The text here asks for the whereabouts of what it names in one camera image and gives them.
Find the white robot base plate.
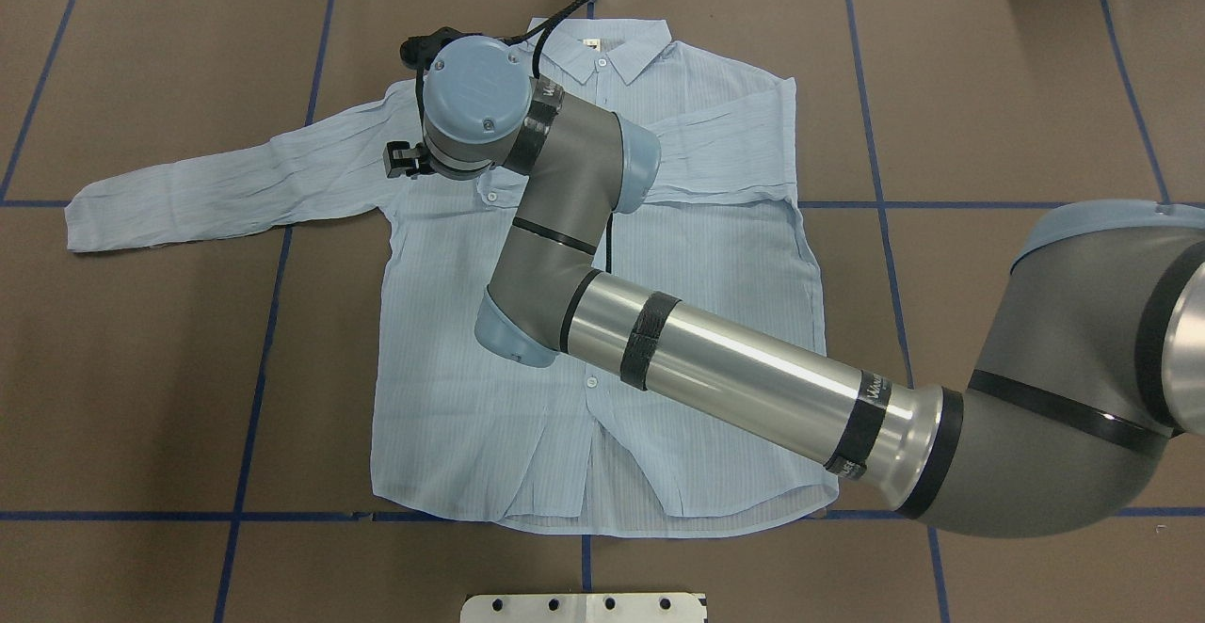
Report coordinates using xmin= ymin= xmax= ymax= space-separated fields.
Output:
xmin=459 ymin=592 xmax=710 ymax=622

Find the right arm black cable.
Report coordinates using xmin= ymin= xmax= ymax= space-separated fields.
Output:
xmin=509 ymin=0 xmax=660 ymax=78

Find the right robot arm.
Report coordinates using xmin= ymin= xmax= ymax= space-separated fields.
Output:
xmin=386 ymin=28 xmax=1203 ymax=537

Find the light blue striped shirt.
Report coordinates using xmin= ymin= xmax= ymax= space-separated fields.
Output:
xmin=64 ymin=17 xmax=841 ymax=537

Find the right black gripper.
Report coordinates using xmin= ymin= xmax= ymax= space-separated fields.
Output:
xmin=383 ymin=141 xmax=436 ymax=180

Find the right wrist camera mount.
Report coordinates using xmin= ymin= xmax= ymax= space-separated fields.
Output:
xmin=399 ymin=27 xmax=465 ymax=74

